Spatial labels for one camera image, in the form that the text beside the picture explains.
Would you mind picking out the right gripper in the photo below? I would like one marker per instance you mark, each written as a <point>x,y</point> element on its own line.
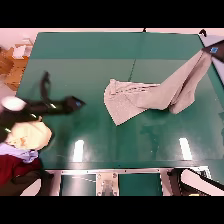
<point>215,52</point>

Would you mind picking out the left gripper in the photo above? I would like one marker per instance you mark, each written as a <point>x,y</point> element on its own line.
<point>74,104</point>

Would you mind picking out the grey garment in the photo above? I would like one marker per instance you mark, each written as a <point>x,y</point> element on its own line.
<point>146,98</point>

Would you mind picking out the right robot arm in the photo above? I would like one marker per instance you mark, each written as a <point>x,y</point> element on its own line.
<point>200,181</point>

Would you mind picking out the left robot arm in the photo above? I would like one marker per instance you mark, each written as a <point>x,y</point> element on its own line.
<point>31,108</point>

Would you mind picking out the cream garment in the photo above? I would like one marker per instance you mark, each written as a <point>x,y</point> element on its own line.
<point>30,136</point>

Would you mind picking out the lilac garment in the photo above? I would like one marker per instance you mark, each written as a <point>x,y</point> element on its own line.
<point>18,152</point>

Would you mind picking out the dark red garment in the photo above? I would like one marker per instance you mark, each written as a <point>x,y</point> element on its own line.
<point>15,168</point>

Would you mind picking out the black garment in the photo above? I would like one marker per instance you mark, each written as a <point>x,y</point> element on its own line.
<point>28,182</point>

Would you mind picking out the silver frame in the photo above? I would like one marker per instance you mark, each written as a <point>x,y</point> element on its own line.
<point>108,186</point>

